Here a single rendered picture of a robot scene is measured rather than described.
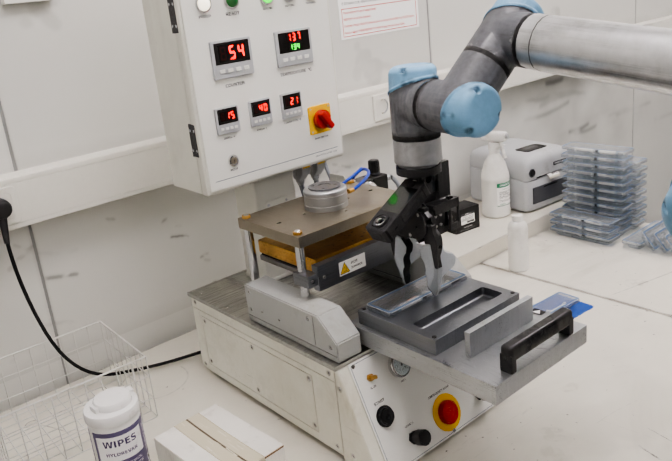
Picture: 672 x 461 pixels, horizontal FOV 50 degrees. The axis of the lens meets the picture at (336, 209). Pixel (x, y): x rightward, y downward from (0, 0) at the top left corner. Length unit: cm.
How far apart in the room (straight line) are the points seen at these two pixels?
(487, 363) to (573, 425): 31
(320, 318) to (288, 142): 40
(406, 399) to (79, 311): 75
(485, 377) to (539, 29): 47
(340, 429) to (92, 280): 68
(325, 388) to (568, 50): 63
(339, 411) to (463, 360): 24
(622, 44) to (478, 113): 20
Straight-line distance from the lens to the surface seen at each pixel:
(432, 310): 113
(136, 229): 163
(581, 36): 97
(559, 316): 108
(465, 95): 98
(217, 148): 130
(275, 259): 130
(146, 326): 171
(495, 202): 210
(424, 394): 124
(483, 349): 107
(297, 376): 124
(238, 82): 132
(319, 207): 126
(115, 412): 122
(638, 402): 139
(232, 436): 118
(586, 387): 141
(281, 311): 122
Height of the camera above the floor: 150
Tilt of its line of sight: 18 degrees down
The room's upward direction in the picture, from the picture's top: 6 degrees counter-clockwise
